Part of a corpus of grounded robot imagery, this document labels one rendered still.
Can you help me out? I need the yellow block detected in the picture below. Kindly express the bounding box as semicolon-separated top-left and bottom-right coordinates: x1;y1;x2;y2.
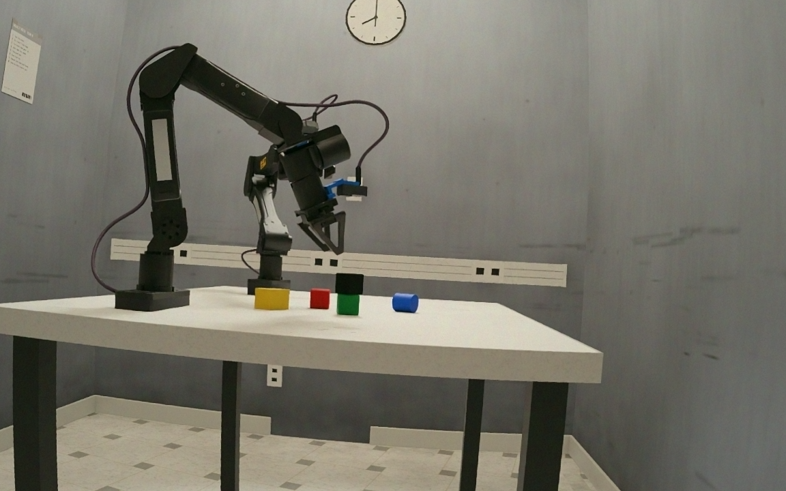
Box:
254;288;289;310

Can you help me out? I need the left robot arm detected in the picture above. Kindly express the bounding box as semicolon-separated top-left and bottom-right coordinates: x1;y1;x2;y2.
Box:
244;120;319;284

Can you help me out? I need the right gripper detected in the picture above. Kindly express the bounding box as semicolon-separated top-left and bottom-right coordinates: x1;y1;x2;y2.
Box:
290;172;360;256

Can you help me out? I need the blue cylinder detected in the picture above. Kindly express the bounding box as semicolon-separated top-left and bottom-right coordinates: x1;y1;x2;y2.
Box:
392;293;419;313

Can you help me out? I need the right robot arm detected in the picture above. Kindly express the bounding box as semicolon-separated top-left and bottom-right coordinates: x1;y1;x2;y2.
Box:
115;43;351;300

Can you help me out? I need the red cube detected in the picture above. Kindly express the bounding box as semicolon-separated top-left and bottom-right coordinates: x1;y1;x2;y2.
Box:
310;289;330;310

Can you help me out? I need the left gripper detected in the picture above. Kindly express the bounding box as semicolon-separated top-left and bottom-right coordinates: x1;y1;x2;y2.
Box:
278;141;336;181

